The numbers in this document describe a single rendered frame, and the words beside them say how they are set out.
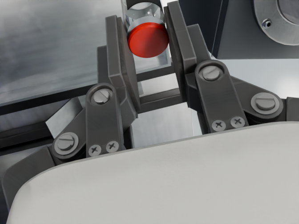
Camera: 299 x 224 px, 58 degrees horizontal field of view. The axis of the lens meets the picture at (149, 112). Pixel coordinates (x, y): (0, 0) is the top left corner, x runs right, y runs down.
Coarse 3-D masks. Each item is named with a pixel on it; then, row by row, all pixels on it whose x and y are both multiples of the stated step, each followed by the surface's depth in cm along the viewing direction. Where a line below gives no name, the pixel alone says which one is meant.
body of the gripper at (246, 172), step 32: (256, 128) 8; (288, 128) 7; (96, 160) 8; (128, 160) 8; (160, 160) 8; (192, 160) 7; (224, 160) 7; (256, 160) 7; (288, 160) 7; (32, 192) 8; (64, 192) 7; (96, 192) 7; (128, 192) 7; (160, 192) 7; (192, 192) 7; (224, 192) 7; (256, 192) 6; (288, 192) 6
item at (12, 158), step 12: (24, 144) 42; (36, 144) 42; (48, 144) 41; (0, 156) 41; (12, 156) 46; (24, 156) 46; (0, 168) 47; (0, 180) 48; (0, 192) 50; (0, 204) 51; (0, 216) 53
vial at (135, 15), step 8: (136, 8) 13; (144, 8) 13; (152, 8) 13; (160, 8) 14; (128, 16) 13; (136, 16) 13; (144, 16) 13; (152, 16) 13; (160, 16) 14; (128, 24) 14; (136, 24) 13; (128, 32) 13
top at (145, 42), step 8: (144, 24) 12; (152, 24) 12; (160, 24) 13; (136, 32) 13; (144, 32) 13; (152, 32) 13; (160, 32) 13; (128, 40) 13; (136, 40) 13; (144, 40) 13; (152, 40) 13; (160, 40) 13; (168, 40) 13; (136, 48) 13; (144, 48) 14; (152, 48) 14; (160, 48) 14; (144, 56) 14; (152, 56) 14
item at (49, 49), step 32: (0, 0) 33; (32, 0) 33; (64, 0) 34; (96, 0) 34; (160, 0) 32; (0, 32) 35; (32, 32) 35; (64, 32) 36; (96, 32) 36; (0, 64) 37; (32, 64) 38; (64, 64) 38; (96, 64) 39; (160, 64) 37; (0, 96) 38; (32, 96) 37
